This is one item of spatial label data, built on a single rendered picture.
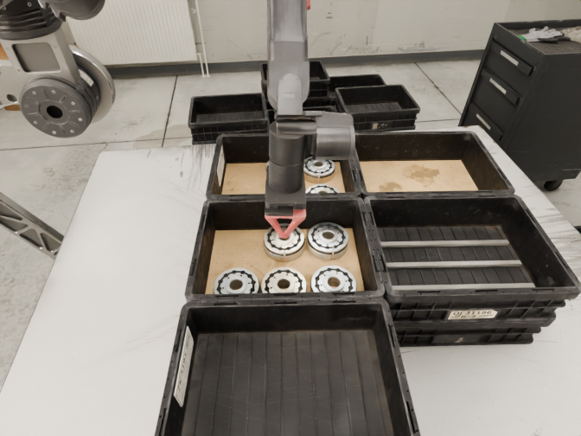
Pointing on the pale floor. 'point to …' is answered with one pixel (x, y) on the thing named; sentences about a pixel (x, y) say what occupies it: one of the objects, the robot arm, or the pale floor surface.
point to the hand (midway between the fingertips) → (284, 221)
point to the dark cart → (531, 99)
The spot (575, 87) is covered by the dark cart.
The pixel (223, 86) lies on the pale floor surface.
